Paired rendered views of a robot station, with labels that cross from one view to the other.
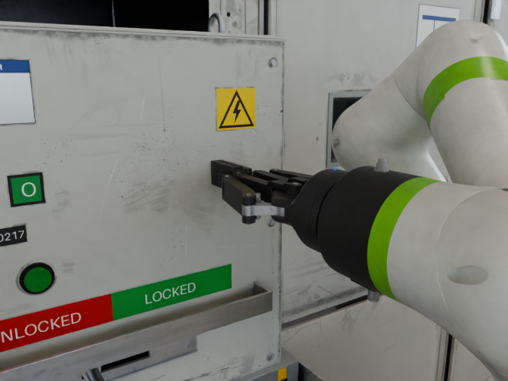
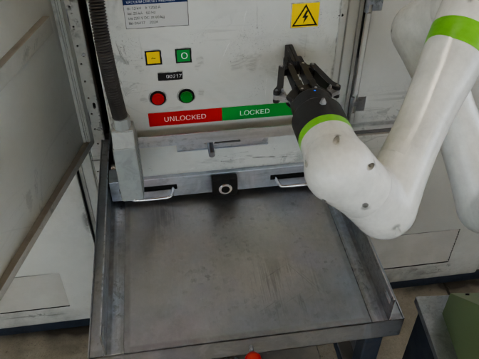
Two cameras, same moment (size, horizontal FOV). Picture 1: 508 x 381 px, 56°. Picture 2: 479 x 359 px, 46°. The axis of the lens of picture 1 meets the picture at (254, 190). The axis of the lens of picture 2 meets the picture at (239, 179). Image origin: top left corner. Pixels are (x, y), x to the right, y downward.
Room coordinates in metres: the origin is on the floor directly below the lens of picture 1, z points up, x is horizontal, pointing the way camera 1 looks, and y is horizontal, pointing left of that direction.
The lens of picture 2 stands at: (-0.41, -0.30, 1.80)
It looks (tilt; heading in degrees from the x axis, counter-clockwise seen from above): 42 degrees down; 25
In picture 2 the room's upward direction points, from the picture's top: straight up
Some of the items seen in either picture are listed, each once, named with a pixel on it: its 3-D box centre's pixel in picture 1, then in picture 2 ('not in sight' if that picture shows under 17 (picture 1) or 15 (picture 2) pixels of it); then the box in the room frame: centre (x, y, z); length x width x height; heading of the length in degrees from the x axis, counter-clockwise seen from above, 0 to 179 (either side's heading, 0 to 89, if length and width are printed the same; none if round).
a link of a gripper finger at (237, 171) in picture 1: (264, 193); (295, 82); (0.47, -0.01, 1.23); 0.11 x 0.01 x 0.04; 35
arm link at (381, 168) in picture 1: (379, 232); (320, 128); (0.36, -0.10, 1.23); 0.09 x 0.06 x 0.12; 123
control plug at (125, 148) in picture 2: not in sight; (127, 159); (0.33, 0.30, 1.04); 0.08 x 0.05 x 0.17; 33
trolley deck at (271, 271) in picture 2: not in sight; (228, 223); (0.44, 0.12, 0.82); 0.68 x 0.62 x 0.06; 33
